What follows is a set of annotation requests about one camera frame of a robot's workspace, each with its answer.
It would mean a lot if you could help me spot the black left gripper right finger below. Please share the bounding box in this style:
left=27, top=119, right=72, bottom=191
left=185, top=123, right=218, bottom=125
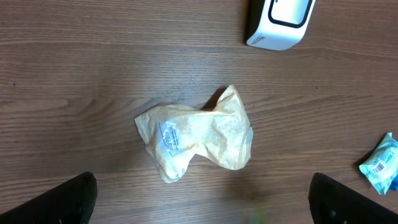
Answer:
left=308, top=172, right=397, bottom=224

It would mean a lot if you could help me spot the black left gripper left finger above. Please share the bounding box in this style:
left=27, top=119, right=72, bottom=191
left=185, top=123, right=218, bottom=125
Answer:
left=1, top=172, right=98, bottom=224

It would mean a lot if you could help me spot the green toilet tissue pack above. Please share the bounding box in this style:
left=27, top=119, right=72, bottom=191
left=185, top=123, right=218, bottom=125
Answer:
left=359, top=133, right=397, bottom=195

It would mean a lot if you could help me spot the beige snack bag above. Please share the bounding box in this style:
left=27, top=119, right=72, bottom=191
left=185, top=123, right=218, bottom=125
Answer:
left=134, top=85, right=254, bottom=183

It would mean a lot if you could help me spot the blue wafer bar wrapper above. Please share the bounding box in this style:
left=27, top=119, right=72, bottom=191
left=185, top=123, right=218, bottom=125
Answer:
left=389, top=175, right=398, bottom=191

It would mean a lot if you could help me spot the white barcode scanner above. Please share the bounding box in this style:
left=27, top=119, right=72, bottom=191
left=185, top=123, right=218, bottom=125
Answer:
left=246, top=0, right=315, bottom=51

